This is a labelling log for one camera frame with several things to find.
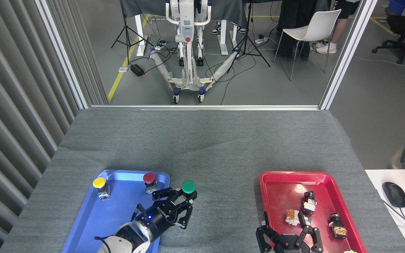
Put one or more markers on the small green object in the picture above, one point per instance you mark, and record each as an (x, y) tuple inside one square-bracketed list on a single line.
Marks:
[(350, 251)]

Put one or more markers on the white orange switch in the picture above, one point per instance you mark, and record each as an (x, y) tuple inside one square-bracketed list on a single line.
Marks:
[(291, 217)]

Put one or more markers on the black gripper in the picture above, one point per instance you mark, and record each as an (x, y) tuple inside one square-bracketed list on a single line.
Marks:
[(156, 218), (290, 246)]

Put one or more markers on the person in black shoes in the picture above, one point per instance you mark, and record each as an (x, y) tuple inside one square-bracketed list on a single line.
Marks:
[(294, 17)]

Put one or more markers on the green push button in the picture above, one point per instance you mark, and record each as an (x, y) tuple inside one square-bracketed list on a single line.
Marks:
[(188, 186)]

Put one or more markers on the silver rail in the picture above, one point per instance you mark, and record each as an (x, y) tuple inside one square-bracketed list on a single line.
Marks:
[(202, 107)]

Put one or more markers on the black orange switch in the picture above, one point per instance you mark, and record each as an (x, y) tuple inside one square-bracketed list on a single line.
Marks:
[(338, 228)]

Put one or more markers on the red push button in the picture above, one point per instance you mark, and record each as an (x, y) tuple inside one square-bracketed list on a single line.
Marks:
[(149, 178)]

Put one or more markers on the white power strip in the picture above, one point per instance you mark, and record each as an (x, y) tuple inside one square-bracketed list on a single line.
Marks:
[(261, 39), (160, 45)]

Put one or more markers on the dark cloth covered table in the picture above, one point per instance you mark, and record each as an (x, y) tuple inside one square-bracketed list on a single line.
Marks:
[(223, 10)]

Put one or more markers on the black computer mouse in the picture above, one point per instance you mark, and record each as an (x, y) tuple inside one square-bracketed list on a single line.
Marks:
[(394, 194)]

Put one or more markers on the silver post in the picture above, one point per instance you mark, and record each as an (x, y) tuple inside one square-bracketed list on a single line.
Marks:
[(346, 52), (62, 52)]

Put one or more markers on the person's black white shoe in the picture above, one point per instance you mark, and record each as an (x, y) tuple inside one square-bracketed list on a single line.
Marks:
[(216, 29), (242, 30)]

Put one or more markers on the black power box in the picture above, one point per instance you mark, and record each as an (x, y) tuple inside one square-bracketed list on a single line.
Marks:
[(136, 70)]

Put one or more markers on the person in white shoes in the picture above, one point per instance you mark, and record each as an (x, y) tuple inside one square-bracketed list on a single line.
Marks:
[(339, 31)]

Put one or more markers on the blue plastic tray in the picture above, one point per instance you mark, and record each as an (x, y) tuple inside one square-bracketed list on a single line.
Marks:
[(90, 218)]

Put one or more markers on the white plastic chair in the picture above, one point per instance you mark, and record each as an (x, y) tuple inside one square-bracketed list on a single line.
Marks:
[(315, 28)]

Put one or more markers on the white desk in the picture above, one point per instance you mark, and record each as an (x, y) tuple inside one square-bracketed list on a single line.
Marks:
[(378, 179)]

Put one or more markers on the white wheeled stand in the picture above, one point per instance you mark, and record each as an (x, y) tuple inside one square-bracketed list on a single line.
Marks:
[(185, 21)]

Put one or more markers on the blue bin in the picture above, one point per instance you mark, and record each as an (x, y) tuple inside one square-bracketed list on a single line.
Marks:
[(397, 6)]

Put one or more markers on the black office chair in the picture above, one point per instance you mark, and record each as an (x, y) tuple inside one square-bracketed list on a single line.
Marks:
[(404, 28)]

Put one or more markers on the yellow push button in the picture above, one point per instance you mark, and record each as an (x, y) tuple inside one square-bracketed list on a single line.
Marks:
[(99, 182)]

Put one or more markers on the grey felt table cover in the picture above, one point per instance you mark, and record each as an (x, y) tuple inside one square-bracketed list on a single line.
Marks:
[(202, 147)]

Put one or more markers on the black tripod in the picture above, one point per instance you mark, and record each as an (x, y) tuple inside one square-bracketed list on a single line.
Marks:
[(247, 35), (128, 35)]

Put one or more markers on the red plastic tray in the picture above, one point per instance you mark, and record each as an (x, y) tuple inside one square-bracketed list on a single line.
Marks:
[(287, 189)]

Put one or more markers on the black white switch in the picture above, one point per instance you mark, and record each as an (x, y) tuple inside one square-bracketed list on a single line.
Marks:
[(309, 203)]

